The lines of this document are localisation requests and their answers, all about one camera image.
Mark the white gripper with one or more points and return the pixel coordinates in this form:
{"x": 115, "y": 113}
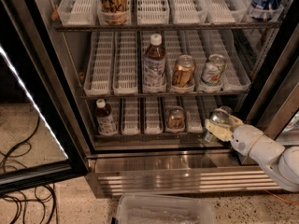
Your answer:
{"x": 244, "y": 139}

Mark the green can front bottom shelf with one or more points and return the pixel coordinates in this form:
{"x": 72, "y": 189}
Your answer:
{"x": 217, "y": 126}

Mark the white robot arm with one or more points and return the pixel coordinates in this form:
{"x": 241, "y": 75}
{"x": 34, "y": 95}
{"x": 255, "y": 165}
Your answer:
{"x": 280, "y": 163}

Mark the green can rear bottom shelf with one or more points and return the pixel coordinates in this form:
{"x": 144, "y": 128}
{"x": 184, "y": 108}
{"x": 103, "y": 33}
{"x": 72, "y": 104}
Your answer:
{"x": 227, "y": 109}

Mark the closed right fridge door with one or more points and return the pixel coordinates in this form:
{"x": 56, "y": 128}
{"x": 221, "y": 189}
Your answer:
{"x": 273, "y": 97}

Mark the gold can bottom shelf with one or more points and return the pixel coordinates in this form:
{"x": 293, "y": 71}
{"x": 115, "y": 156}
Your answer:
{"x": 176, "y": 118}

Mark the gold can shelf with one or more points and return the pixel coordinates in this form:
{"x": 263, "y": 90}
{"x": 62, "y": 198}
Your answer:
{"x": 183, "y": 71}
{"x": 176, "y": 118}

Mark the white green can middle shelf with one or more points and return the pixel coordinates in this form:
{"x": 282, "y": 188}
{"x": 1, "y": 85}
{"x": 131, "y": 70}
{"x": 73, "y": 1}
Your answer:
{"x": 213, "y": 69}

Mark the gold can middle shelf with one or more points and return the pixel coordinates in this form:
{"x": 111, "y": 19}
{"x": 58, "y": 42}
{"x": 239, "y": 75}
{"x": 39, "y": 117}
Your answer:
{"x": 183, "y": 71}

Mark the tea bottle middle shelf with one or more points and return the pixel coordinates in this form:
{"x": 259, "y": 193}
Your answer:
{"x": 154, "y": 65}

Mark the tea bottle shelf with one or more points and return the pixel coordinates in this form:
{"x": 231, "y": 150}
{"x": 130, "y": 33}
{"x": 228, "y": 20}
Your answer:
{"x": 154, "y": 65}
{"x": 106, "y": 123}

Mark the stainless steel fridge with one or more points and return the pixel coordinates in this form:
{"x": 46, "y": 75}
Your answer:
{"x": 145, "y": 156}

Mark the tea bottle bottom shelf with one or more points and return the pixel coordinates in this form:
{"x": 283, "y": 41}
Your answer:
{"x": 106, "y": 123}

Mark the gold bottle top shelf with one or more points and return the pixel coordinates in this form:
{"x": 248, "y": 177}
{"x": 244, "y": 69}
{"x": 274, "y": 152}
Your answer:
{"x": 113, "y": 12}

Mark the open glass fridge door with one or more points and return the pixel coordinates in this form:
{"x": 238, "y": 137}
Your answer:
{"x": 43, "y": 138}

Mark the clear plastic bin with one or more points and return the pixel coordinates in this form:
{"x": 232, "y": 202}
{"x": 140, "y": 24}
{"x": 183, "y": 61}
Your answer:
{"x": 161, "y": 209}

